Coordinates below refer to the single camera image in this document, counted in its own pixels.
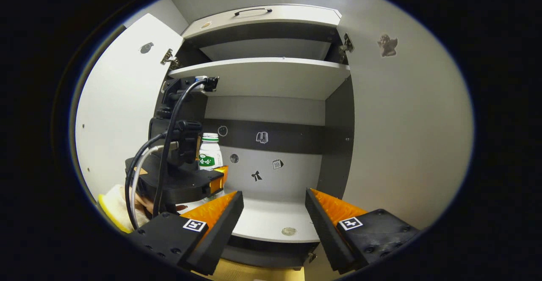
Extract black drawer handle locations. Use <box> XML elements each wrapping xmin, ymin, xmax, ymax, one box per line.
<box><xmin>234</xmin><ymin>7</ymin><xmax>273</xmax><ymax>17</ymax></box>

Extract white shelf board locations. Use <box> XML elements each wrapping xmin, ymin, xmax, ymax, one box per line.
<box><xmin>168</xmin><ymin>58</ymin><xmax>352</xmax><ymax>101</ymax></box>

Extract light grey cabinet door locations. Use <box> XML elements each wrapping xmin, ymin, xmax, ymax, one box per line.
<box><xmin>75</xmin><ymin>13</ymin><xmax>185</xmax><ymax>201</ymax></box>
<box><xmin>337</xmin><ymin>0</ymin><xmax>475</xmax><ymax>231</ymax></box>

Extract white bottle with green label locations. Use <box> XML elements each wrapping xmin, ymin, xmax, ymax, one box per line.
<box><xmin>197</xmin><ymin>133</ymin><xmax>224</xmax><ymax>172</ymax></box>

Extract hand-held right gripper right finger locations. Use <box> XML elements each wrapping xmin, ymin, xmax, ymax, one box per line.
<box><xmin>305</xmin><ymin>188</ymin><xmax>421</xmax><ymax>275</ymax></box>

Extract grey cabinet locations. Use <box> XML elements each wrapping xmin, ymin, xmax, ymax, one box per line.
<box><xmin>153</xmin><ymin>4</ymin><xmax>355</xmax><ymax>270</ymax></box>

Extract grey drawer front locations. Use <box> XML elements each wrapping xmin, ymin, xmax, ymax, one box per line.
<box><xmin>182</xmin><ymin>4</ymin><xmax>343</xmax><ymax>40</ymax></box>

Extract grey cable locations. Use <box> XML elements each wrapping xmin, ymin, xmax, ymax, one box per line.
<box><xmin>129</xmin><ymin>145</ymin><xmax>178</xmax><ymax>230</ymax></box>

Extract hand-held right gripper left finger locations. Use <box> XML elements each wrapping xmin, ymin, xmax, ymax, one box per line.
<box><xmin>128</xmin><ymin>191</ymin><xmax>245</xmax><ymax>276</ymax></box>

